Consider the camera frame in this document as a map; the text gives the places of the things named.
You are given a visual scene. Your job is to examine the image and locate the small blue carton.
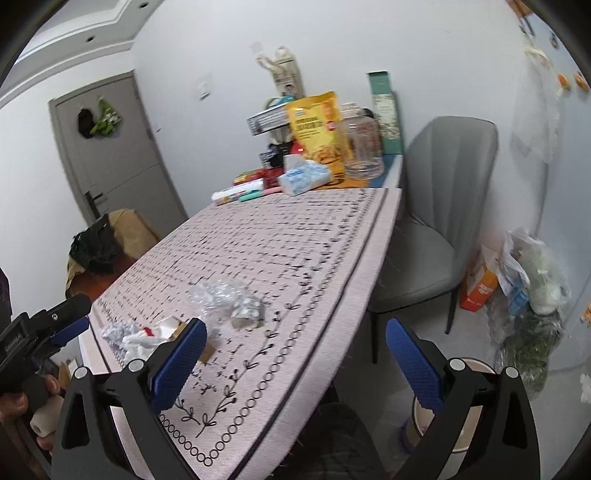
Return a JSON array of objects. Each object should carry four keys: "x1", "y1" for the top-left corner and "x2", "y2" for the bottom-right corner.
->
[{"x1": 507, "y1": 288, "x2": 530, "y2": 318}]

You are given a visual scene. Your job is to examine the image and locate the black door handle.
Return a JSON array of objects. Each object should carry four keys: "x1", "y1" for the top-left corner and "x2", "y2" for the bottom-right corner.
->
[{"x1": 84, "y1": 191, "x2": 105, "y2": 219}]

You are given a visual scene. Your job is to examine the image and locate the white mesh bag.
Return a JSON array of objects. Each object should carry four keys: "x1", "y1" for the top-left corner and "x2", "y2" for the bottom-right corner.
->
[{"x1": 512, "y1": 43, "x2": 567, "y2": 163}]

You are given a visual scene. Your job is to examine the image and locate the grey foil packet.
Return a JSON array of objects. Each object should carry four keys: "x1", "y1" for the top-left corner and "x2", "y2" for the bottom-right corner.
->
[{"x1": 230, "y1": 296, "x2": 269, "y2": 331}]

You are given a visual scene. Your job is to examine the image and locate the white fridge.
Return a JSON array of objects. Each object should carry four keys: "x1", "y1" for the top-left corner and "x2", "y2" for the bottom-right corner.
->
[{"x1": 502, "y1": 0, "x2": 591, "y2": 374}]

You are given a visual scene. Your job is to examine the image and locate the person's left hand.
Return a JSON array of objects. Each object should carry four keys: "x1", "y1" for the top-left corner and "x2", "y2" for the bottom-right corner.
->
[{"x1": 0, "y1": 374, "x2": 65, "y2": 450}]

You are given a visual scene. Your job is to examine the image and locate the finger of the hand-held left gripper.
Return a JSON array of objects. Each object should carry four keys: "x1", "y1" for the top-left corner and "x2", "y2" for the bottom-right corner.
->
[{"x1": 30, "y1": 294, "x2": 92, "y2": 348}]

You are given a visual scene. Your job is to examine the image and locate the wrappers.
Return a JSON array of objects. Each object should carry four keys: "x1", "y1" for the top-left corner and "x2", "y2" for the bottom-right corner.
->
[{"x1": 121, "y1": 318, "x2": 188, "y2": 361}]

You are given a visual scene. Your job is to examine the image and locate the long grey box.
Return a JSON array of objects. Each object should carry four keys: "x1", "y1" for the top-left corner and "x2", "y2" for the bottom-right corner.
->
[{"x1": 246, "y1": 105, "x2": 293, "y2": 137}]

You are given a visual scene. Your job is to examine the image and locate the clear bag with white vegetable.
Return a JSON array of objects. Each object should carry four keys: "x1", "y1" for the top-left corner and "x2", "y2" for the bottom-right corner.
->
[{"x1": 495, "y1": 227, "x2": 574, "y2": 318}]

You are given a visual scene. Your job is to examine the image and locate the black box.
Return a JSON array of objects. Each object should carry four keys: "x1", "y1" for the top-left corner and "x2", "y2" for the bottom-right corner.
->
[{"x1": 258, "y1": 144, "x2": 297, "y2": 169}]

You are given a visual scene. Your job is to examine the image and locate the beige waste bin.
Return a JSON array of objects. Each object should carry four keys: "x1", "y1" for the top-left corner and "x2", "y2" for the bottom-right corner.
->
[{"x1": 401, "y1": 357, "x2": 500, "y2": 468}]

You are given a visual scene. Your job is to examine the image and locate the green hanging bag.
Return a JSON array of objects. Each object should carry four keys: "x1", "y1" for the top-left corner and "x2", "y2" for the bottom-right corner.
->
[{"x1": 89, "y1": 96, "x2": 123, "y2": 138}]

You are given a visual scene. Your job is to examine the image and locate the black hanging bag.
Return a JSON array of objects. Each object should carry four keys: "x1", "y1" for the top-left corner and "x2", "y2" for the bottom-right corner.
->
[{"x1": 76, "y1": 108, "x2": 96, "y2": 138}]

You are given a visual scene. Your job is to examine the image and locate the grey door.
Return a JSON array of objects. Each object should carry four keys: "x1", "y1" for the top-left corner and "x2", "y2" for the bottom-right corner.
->
[{"x1": 48, "y1": 69, "x2": 189, "y2": 228}]

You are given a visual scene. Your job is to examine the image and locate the black plastic bag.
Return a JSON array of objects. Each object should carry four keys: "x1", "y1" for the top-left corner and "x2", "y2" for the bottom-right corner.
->
[{"x1": 69, "y1": 214, "x2": 124, "y2": 276}]

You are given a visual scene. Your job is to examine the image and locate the blue and white tissue pack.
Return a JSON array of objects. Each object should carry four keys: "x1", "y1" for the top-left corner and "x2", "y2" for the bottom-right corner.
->
[{"x1": 276, "y1": 154, "x2": 334, "y2": 197}]

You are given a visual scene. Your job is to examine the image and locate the white tube package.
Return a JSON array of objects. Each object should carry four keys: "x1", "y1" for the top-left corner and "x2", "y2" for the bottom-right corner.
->
[{"x1": 211, "y1": 179, "x2": 267, "y2": 206}]

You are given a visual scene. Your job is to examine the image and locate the grey upholstered chair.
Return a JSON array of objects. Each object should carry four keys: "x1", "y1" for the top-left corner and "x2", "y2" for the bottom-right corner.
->
[{"x1": 368, "y1": 116, "x2": 500, "y2": 366}]

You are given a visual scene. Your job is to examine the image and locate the bag of green vegetables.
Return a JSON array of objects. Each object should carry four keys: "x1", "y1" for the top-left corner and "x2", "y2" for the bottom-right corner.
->
[{"x1": 488, "y1": 308, "x2": 567, "y2": 401}]

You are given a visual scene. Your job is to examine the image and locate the brown cardboard box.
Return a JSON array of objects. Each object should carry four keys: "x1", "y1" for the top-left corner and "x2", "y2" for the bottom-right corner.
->
[{"x1": 64, "y1": 208, "x2": 161, "y2": 302}]

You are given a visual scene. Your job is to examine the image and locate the clear plastic wrapper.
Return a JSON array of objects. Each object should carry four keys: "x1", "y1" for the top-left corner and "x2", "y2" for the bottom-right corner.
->
[{"x1": 187, "y1": 279, "x2": 256, "y2": 320}]

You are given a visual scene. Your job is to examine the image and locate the yellow snack bag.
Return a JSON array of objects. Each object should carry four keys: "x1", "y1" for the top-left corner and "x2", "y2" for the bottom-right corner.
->
[{"x1": 285, "y1": 90, "x2": 348, "y2": 175}]

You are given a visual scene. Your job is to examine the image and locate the pink printed table mat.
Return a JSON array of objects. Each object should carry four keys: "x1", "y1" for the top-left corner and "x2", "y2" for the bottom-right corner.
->
[{"x1": 90, "y1": 187, "x2": 402, "y2": 480}]

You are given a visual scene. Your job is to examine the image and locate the orange carton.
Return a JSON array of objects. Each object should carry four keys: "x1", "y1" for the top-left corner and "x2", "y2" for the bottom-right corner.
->
[{"x1": 459, "y1": 244, "x2": 502, "y2": 313}]

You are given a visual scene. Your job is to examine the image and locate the silver foil wrapper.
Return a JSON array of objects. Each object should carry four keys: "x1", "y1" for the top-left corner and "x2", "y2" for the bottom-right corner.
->
[{"x1": 100, "y1": 320, "x2": 140, "y2": 357}]

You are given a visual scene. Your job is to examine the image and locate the red snack packets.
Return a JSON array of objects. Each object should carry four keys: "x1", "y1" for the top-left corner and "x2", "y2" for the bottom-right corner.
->
[{"x1": 233, "y1": 168, "x2": 283, "y2": 188}]

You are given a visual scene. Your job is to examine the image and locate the tall green box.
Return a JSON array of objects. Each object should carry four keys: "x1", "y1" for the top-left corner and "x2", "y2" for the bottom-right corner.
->
[{"x1": 366, "y1": 71, "x2": 407, "y2": 156}]

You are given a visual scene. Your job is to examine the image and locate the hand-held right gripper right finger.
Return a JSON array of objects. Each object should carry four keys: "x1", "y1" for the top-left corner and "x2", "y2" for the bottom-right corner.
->
[{"x1": 383, "y1": 318, "x2": 541, "y2": 480}]

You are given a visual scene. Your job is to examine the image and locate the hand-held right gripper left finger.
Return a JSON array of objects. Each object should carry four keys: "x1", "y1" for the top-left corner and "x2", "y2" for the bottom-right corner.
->
[{"x1": 51, "y1": 318, "x2": 208, "y2": 480}]

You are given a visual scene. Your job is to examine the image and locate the orange patterned mat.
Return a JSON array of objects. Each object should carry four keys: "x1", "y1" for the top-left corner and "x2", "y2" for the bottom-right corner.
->
[{"x1": 318, "y1": 165, "x2": 371, "y2": 191}]

